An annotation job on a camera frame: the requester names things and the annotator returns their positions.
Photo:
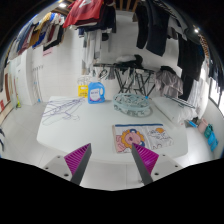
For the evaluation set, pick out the blue plastic brush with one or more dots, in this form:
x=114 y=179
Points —
x=192 y=123

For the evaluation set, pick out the dark grey hanging garment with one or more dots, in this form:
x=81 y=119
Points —
x=158 y=30

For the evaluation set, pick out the row of dark hanging clothes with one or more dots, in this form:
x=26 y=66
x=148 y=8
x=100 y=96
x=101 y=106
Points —
x=215 y=73

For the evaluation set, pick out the grey shirt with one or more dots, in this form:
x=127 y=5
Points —
x=168 y=81

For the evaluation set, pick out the cartoon print towel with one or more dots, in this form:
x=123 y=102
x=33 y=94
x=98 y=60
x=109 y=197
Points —
x=148 y=135

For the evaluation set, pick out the blue detergent bottle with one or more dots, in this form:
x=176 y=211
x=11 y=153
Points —
x=96 y=93

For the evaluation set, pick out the teal clothes hanger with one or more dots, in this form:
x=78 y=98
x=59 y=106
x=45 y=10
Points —
x=180 y=101

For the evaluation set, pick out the row of colourful hanging clothes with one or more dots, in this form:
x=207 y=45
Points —
x=36 y=33

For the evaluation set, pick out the teal plastic basket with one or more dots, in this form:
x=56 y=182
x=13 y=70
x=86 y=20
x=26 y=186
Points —
x=208 y=131

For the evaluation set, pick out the white pillow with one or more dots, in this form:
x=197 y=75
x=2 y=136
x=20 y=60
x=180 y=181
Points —
x=173 y=111

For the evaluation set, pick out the yellow detergent bottle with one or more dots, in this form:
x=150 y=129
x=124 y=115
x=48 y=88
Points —
x=82 y=91

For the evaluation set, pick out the round teal peg hanger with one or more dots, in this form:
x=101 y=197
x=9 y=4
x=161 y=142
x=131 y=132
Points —
x=131 y=104

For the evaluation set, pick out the black hanging clothes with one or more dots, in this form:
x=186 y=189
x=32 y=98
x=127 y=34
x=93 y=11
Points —
x=190 y=60

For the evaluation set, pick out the pink bucket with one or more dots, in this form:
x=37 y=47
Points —
x=202 y=126

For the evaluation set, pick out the black hanging trousers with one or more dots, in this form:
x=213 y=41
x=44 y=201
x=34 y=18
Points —
x=141 y=26

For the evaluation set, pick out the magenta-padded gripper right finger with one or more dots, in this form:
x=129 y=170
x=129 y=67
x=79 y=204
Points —
x=146 y=160

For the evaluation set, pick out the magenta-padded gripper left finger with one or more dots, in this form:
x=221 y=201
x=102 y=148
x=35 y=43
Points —
x=77 y=160

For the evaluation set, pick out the blue plastic basket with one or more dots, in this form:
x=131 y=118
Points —
x=214 y=145
x=211 y=138

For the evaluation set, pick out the black folding drying rack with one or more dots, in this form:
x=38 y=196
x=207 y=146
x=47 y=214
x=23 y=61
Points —
x=126 y=71

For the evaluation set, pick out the red hanging jersey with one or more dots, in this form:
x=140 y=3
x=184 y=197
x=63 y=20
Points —
x=81 y=11

